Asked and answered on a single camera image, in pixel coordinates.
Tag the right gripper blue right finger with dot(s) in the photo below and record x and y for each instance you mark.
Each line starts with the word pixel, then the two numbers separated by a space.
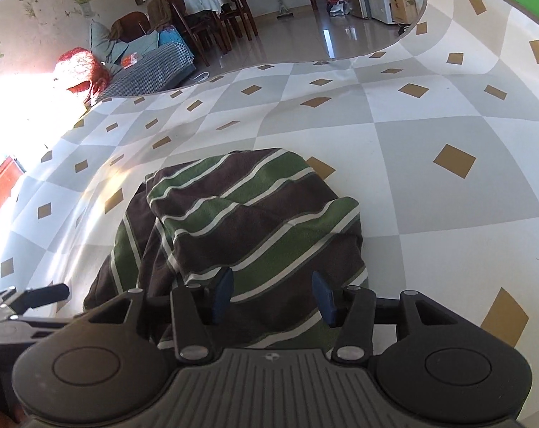
pixel 352 309

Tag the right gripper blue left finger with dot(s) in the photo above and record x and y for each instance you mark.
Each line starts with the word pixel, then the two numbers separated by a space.
pixel 194 308

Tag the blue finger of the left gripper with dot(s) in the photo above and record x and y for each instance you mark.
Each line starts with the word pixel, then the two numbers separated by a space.
pixel 21 302

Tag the green brown striped shirt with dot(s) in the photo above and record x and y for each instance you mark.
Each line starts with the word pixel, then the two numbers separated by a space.
pixel 267 216

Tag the checkered diamond pattern tablecloth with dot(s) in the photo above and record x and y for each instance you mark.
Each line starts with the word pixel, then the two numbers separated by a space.
pixel 436 137

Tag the red knitted cloth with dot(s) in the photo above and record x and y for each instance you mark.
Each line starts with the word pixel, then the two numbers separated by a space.
pixel 82 74

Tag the checkered fabric sofa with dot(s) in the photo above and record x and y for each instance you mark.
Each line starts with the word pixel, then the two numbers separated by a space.
pixel 158 70

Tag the dark wooden dining chair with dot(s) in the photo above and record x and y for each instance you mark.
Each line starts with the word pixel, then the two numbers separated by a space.
pixel 200 22

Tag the plastic bag on floor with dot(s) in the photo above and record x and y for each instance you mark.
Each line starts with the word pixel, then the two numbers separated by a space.
pixel 339 8

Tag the brown cardboard box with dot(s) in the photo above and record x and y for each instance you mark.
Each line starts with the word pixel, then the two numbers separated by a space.
pixel 403 11

